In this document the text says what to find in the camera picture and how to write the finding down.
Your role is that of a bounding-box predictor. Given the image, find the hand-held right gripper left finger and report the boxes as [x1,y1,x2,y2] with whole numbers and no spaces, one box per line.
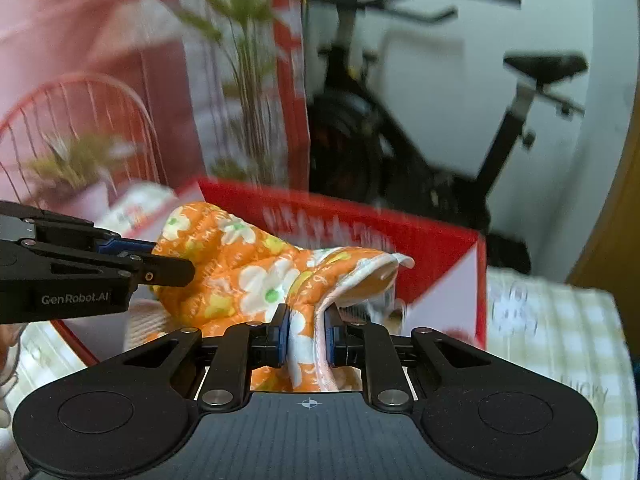
[117,304,292,412]

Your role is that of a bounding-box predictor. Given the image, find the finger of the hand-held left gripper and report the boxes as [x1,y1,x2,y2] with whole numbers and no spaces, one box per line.
[114,254,197,288]
[34,222,158,257]

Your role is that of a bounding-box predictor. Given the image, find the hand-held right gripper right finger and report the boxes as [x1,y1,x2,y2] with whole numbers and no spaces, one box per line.
[322,305,501,411]

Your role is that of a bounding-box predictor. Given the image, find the orange floral quilted cloth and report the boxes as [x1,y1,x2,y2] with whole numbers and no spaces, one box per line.
[150,201,416,394]

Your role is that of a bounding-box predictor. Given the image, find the red cardboard box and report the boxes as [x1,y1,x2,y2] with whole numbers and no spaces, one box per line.
[50,175,489,394]

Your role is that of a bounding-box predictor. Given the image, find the person's left hand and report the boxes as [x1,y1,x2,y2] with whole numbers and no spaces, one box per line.
[0,324,24,429]

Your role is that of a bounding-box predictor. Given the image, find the cream knitted cloth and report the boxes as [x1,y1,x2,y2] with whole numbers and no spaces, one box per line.
[122,297,174,354]

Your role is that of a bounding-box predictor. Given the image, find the black exercise bike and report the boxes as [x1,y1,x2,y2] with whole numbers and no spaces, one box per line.
[297,0,589,277]

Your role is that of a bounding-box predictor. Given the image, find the printed red backdrop cloth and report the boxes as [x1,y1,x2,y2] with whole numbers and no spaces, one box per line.
[0,0,312,242]

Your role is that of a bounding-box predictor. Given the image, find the green checked bunny bedsheet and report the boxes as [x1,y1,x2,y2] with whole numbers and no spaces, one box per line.
[0,182,640,480]

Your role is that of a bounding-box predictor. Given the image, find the wooden door panel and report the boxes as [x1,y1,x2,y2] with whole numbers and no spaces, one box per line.
[565,125,640,292]

